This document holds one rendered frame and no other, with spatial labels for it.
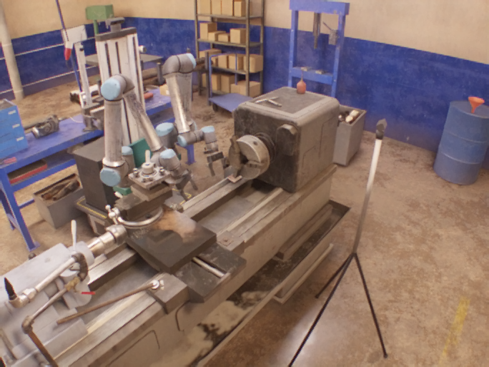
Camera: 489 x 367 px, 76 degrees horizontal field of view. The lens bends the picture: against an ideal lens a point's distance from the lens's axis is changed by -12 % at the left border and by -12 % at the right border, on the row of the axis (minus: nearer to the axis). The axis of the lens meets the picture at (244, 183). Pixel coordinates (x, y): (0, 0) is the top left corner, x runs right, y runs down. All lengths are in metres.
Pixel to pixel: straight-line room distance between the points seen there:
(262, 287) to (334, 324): 0.66
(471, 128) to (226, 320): 3.41
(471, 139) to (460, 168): 0.38
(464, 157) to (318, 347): 2.94
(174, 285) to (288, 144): 1.01
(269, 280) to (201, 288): 0.76
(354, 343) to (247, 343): 0.72
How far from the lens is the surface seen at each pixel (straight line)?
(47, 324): 1.53
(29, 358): 1.55
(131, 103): 2.36
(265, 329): 2.55
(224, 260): 1.74
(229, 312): 2.13
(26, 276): 1.49
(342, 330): 2.62
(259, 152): 2.04
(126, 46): 2.76
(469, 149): 4.52
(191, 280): 1.66
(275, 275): 2.33
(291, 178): 2.22
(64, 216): 3.73
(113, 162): 2.42
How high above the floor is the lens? 2.09
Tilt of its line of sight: 32 degrees down
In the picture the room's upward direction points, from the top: straight up
